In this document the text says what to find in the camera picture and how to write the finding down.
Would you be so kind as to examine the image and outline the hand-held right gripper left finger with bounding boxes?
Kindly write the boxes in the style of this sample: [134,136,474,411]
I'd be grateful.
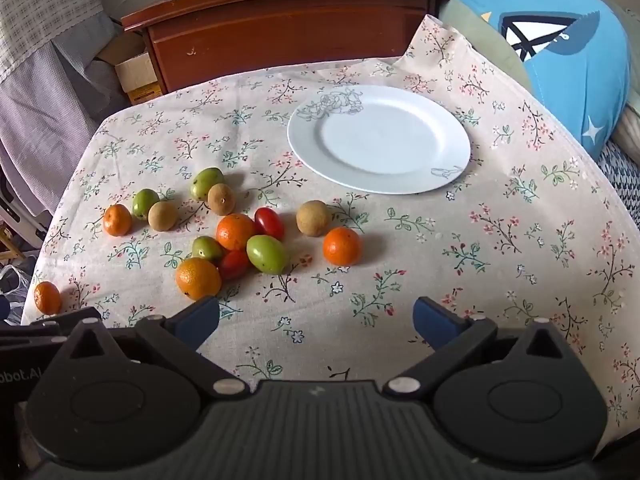
[65,296,249,401]

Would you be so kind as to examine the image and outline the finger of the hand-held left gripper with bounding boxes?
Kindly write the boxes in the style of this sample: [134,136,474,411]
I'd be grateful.
[0,309,103,347]

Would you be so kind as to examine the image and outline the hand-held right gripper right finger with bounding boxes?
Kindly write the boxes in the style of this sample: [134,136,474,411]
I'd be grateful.
[382,296,575,397]

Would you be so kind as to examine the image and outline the small orange mandarin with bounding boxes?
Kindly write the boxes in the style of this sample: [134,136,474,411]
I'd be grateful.
[102,204,133,237]
[216,213,257,252]
[33,281,63,315]
[322,227,363,267]

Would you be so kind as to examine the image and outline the large yellowish orange mandarin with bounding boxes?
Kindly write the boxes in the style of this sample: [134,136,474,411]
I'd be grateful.
[175,258,222,301]

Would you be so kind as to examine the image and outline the red cherry tomato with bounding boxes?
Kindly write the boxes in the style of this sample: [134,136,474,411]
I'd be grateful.
[254,207,286,242]
[216,250,252,281]

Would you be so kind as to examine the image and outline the large green jujube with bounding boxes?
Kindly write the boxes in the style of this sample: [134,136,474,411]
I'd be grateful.
[246,234,290,276]

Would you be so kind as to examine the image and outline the brown longan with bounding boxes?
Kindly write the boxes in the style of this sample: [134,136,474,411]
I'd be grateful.
[296,200,333,237]
[147,201,179,232]
[207,183,236,216]

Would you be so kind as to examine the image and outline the small green jujube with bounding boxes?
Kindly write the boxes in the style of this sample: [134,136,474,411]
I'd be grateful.
[132,188,161,221]

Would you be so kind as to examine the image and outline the white plate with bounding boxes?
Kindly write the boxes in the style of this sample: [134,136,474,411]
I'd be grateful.
[287,84,472,196]

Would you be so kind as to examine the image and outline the clear plastic bag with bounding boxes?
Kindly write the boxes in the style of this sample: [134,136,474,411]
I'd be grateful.
[0,264,37,311]

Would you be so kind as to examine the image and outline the floral tablecloth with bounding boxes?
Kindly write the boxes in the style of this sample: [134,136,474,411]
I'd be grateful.
[20,14,640,456]

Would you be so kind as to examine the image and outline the lavender cloth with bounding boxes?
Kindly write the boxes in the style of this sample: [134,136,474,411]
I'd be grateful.
[0,10,132,216]

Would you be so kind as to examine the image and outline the blue white knitted blanket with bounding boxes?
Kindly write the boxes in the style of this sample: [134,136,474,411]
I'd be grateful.
[595,137,640,213]

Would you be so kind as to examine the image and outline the small cardboard box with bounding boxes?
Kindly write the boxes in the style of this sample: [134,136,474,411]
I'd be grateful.
[95,35,165,107]

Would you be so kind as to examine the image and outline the blue sailboat print pillow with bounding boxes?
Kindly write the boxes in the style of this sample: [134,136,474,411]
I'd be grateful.
[414,0,632,150]

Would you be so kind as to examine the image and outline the white pillow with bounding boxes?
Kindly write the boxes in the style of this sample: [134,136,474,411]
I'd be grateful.
[612,107,640,153]

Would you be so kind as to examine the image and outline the olive green cushion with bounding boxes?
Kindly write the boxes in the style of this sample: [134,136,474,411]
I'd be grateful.
[439,0,532,92]

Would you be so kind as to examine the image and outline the brown wooden nightstand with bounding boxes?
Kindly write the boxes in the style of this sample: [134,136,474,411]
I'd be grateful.
[121,0,453,95]

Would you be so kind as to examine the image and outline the grey checked cloth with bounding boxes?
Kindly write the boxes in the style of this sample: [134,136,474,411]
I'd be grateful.
[0,0,108,83]

